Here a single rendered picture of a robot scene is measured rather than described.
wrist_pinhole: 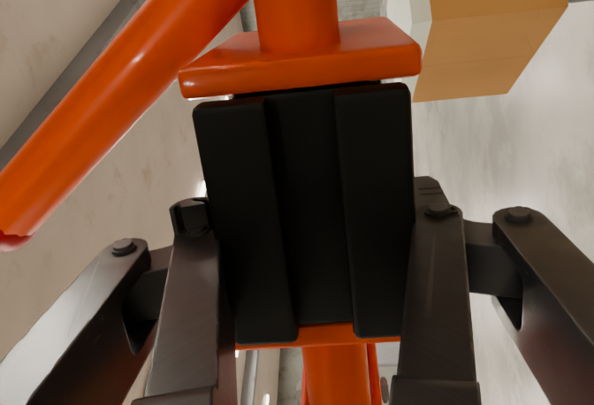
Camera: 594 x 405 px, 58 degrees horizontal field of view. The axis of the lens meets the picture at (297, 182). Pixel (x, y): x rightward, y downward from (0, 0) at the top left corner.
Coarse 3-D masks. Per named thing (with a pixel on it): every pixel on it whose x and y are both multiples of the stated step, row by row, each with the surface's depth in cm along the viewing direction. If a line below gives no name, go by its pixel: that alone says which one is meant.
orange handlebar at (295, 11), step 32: (256, 0) 14; (288, 0) 13; (320, 0) 13; (288, 32) 13; (320, 32) 14; (320, 352) 17; (352, 352) 17; (320, 384) 18; (352, 384) 17; (384, 384) 21
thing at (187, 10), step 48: (192, 0) 15; (240, 0) 16; (144, 48) 16; (192, 48) 16; (96, 96) 16; (144, 96) 17; (48, 144) 17; (96, 144) 17; (0, 192) 18; (48, 192) 18; (0, 240) 18
